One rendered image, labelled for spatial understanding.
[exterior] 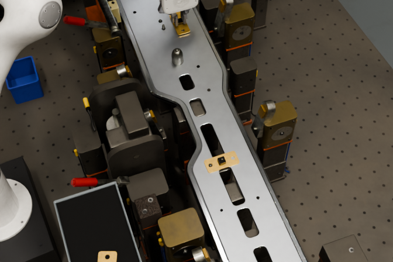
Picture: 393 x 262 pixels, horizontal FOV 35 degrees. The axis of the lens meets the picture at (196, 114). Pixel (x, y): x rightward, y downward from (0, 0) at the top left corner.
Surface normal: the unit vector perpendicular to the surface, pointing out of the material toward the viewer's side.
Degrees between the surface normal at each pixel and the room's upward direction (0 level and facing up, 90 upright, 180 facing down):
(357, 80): 0
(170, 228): 0
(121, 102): 0
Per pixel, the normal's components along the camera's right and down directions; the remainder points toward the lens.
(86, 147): -0.01, -0.54
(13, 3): -0.59, 0.04
